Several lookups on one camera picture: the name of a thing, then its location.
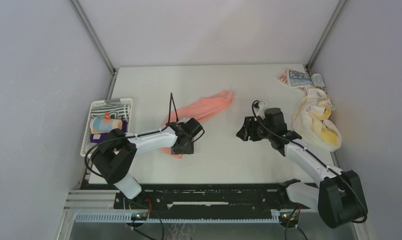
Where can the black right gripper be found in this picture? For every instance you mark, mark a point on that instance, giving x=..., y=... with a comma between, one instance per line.
x=249, y=128

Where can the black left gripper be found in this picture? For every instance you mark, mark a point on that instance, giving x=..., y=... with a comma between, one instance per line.
x=189, y=150

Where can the pink towel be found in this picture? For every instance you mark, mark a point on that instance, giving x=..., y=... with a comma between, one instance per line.
x=205, y=107

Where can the orange polka dot towel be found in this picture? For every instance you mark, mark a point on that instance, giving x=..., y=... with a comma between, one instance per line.
x=104, y=123

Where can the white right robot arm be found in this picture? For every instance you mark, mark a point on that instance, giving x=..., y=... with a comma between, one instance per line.
x=337, y=196

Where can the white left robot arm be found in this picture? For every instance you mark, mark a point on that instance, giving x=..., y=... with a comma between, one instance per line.
x=114, y=156

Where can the black white zebra towel roll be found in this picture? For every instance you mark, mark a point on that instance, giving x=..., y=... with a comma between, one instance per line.
x=119, y=111

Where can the purple towel roll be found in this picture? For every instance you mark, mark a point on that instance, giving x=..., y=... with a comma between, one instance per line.
x=98, y=138

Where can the white yellow towel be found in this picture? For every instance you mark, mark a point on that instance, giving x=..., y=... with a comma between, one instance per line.
x=311, y=121

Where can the blue patterned towel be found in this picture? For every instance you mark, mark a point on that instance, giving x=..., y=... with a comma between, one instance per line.
x=301, y=81

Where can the left base control board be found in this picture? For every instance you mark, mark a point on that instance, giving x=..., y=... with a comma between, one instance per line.
x=138, y=217

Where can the base control board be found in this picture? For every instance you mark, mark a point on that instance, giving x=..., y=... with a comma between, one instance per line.
x=138, y=217
x=284, y=217

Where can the right base control board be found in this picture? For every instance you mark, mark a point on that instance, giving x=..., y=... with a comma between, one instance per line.
x=284, y=217

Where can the white plastic basket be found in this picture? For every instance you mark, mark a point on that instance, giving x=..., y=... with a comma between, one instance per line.
x=86, y=144

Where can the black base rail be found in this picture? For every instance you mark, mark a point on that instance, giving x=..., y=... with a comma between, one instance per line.
x=217, y=202

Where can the right aluminium frame post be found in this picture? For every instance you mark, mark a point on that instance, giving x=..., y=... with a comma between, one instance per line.
x=329, y=26

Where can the aluminium frame post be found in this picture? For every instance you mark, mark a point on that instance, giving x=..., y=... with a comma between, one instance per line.
x=87, y=26
x=329, y=26

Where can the left aluminium frame post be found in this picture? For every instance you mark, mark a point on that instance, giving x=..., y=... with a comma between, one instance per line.
x=87, y=26

